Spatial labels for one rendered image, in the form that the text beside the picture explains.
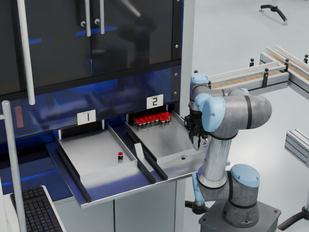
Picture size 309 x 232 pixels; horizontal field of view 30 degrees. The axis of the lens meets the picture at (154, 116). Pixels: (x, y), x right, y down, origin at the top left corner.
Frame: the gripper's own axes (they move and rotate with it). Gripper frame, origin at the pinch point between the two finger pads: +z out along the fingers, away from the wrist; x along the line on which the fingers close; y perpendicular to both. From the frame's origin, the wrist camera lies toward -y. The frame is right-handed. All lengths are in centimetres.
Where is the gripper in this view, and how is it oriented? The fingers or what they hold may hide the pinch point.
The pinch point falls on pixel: (197, 148)
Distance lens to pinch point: 257.3
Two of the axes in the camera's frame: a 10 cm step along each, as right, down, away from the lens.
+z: -0.1, 8.6, 5.1
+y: -4.4, -4.6, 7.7
